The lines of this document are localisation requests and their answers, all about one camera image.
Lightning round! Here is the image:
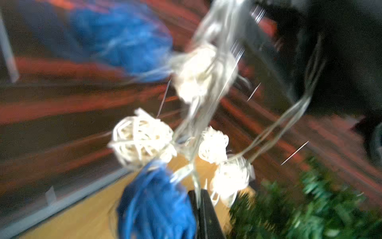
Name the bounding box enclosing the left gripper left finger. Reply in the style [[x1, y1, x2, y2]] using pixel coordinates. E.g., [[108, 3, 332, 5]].
[[188, 190, 200, 239]]

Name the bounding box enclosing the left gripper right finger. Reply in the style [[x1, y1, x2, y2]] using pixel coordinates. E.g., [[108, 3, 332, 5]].
[[199, 189, 225, 239]]

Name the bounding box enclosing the decorated christmas tree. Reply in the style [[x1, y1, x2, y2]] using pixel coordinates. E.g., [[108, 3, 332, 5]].
[[227, 157, 382, 239]]

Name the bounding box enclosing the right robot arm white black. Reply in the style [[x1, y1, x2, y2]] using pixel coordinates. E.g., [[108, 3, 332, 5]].
[[245, 1, 382, 166]]

